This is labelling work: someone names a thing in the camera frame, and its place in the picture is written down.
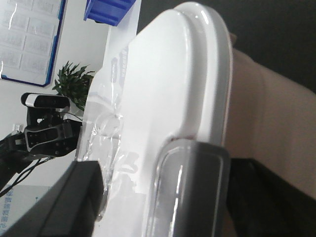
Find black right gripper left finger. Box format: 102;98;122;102
3;161;103;237

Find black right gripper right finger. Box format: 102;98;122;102
226;158;316;237

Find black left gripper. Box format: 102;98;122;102
14;119;81;157

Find white plastic bin with lid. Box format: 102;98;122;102
81;1;316;237

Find clear plastic label sheet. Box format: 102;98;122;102
77;80;123;221

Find green potted plant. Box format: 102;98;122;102
52;61;95;111

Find blue plastic crate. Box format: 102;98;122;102
83;0;136;27

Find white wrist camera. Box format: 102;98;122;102
21;92;70;109

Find blue framed wall board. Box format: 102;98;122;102
0;0;66;87

